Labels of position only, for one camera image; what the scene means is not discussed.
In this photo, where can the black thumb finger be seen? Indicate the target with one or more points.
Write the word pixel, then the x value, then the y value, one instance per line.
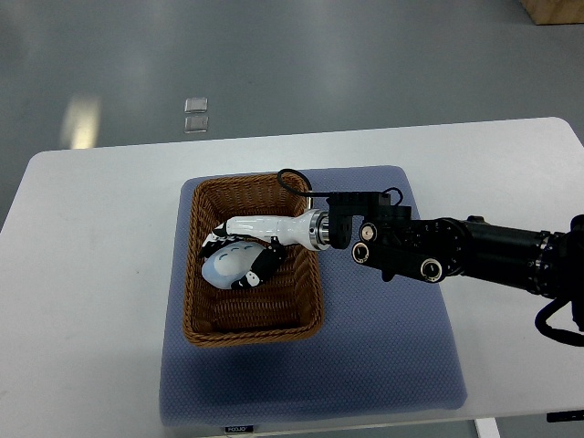
pixel 260 262

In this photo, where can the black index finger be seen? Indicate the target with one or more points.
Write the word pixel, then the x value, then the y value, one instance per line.
pixel 214 243

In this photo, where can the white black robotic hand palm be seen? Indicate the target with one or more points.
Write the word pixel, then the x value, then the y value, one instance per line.
pixel 310 229

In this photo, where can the blue white plush toy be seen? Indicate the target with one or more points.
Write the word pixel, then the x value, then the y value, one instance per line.
pixel 231 266

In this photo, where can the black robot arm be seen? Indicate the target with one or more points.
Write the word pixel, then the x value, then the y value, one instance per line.
pixel 384 236

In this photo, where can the brown wicker basket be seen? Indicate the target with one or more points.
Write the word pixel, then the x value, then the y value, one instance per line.
pixel 288 306

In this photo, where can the lower metal floor plate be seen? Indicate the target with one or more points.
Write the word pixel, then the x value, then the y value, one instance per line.
pixel 196 124

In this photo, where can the metal floor plate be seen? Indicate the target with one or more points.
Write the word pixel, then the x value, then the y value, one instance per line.
pixel 196 124
pixel 196 105

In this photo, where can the upper metal floor plate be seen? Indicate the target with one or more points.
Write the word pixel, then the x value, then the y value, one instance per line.
pixel 196 105

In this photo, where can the blue fabric mat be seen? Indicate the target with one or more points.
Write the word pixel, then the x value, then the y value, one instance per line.
pixel 384 347

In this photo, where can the white table leg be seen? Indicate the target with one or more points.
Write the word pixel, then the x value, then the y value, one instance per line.
pixel 487 428

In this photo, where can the brown wooden box corner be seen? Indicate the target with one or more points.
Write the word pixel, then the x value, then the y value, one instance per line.
pixel 554 12

